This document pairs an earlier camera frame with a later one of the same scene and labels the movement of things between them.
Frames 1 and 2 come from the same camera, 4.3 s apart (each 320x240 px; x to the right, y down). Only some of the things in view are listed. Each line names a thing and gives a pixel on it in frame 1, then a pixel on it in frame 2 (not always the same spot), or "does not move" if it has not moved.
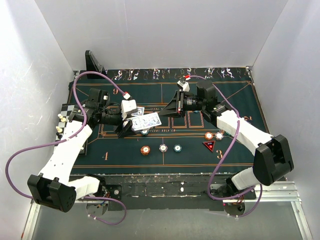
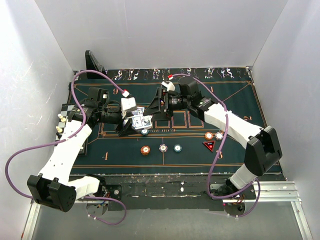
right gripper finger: (175, 108) to (159, 103)
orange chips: (208, 136) does not move
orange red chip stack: (145, 149) does not move
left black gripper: (127, 130) does not move
